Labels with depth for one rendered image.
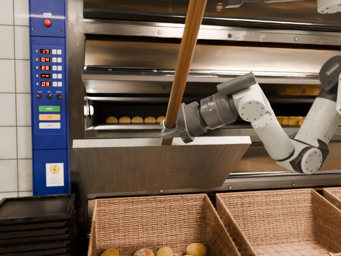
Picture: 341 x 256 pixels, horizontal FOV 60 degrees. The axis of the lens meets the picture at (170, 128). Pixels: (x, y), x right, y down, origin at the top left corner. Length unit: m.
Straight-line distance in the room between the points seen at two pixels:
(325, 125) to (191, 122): 0.40
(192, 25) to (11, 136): 1.12
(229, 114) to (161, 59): 0.77
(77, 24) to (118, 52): 0.22
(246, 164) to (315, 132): 0.71
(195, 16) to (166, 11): 0.97
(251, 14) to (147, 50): 0.57
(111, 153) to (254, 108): 0.44
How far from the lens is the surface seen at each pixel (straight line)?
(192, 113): 0.81
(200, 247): 1.48
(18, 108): 1.51
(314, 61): 1.81
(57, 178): 1.47
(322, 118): 0.97
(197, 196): 1.53
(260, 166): 1.64
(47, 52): 1.47
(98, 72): 1.32
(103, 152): 0.92
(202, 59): 1.53
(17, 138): 1.51
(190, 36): 0.59
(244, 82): 0.76
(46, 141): 1.45
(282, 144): 0.87
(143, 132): 1.45
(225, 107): 0.77
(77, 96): 1.46
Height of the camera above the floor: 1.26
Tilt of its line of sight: 3 degrees down
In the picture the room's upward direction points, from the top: straight up
